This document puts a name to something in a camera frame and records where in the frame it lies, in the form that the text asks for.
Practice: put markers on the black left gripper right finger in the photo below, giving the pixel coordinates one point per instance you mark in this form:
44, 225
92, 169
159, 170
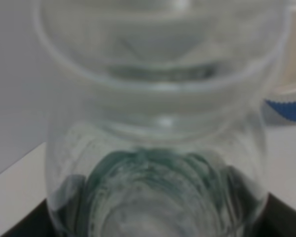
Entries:
278, 219

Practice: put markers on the blue sleeved paper cup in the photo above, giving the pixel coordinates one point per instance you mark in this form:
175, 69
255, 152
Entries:
282, 99

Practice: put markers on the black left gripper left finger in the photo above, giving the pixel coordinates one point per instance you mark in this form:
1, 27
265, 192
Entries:
36, 224

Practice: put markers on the clear bottle with green label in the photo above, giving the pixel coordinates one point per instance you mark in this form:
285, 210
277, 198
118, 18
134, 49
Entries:
156, 129

